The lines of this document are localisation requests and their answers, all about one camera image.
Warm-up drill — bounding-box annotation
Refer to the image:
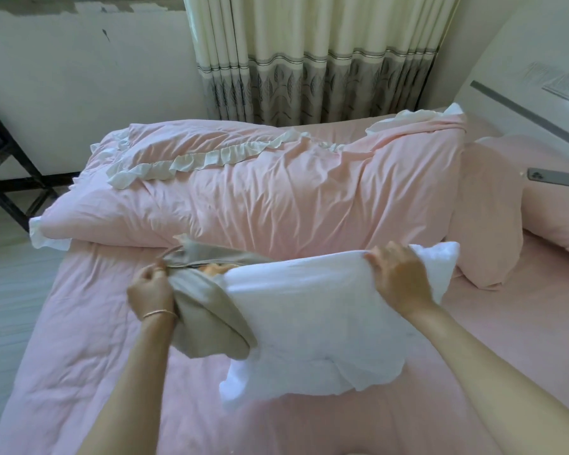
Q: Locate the black metal rack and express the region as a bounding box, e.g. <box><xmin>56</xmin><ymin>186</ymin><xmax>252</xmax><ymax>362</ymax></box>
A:
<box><xmin>0</xmin><ymin>91</ymin><xmax>80</xmax><ymax>234</ymax></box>

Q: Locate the pink bed sheet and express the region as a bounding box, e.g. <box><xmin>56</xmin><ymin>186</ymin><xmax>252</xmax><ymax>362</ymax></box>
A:
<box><xmin>0</xmin><ymin>107</ymin><xmax>569</xmax><ymax>455</ymax></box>

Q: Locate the grey-green cushion cover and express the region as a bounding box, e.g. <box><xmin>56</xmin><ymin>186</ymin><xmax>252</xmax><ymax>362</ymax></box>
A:
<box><xmin>158</xmin><ymin>233</ymin><xmax>274</xmax><ymax>362</ymax></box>

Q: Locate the person's right hand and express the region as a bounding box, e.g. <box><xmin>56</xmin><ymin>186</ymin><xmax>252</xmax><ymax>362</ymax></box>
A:
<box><xmin>364</xmin><ymin>241</ymin><xmax>441</xmax><ymax>320</ymax></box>

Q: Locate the thin gold bracelet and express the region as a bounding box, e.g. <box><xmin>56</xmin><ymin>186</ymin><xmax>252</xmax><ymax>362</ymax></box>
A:
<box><xmin>140</xmin><ymin>308</ymin><xmax>179</xmax><ymax>322</ymax></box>

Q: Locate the person's left forearm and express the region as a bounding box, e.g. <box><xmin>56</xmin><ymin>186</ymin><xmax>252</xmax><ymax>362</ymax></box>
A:
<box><xmin>75</xmin><ymin>313</ymin><xmax>180</xmax><ymax>455</ymax></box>

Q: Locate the cream and grey patterned curtain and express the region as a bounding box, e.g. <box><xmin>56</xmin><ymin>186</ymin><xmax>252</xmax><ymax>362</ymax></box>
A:
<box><xmin>181</xmin><ymin>0</ymin><xmax>463</xmax><ymax>128</ymax></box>

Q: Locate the white headboard with grey stripe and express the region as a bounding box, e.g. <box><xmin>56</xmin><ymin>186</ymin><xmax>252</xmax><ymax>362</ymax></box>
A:
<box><xmin>452</xmin><ymin>0</ymin><xmax>569</xmax><ymax>158</ymax></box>

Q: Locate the grey smartphone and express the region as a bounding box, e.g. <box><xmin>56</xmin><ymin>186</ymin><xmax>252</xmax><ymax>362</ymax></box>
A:
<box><xmin>525</xmin><ymin>167</ymin><xmax>569</xmax><ymax>189</ymax></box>

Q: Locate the pink pillow with white ruffle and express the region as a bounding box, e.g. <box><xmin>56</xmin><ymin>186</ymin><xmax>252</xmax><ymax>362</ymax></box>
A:
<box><xmin>474</xmin><ymin>134</ymin><xmax>569</xmax><ymax>286</ymax></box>

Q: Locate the person's right forearm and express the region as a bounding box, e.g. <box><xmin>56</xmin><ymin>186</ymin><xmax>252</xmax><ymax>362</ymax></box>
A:
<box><xmin>400</xmin><ymin>301</ymin><xmax>569</xmax><ymax>455</ymax></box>

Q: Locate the white cushion insert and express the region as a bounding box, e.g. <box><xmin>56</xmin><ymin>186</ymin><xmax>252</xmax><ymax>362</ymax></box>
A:
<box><xmin>217</xmin><ymin>240</ymin><xmax>462</xmax><ymax>407</ymax></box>

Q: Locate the person's left hand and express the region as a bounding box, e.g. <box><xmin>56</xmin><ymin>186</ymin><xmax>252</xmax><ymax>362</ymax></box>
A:
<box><xmin>126</xmin><ymin>257</ymin><xmax>178</xmax><ymax>324</ymax></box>

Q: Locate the pink duvet with white ruffle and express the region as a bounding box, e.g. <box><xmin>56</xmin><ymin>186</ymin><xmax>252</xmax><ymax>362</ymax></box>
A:
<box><xmin>28</xmin><ymin>102</ymin><xmax>471</xmax><ymax>262</ymax></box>

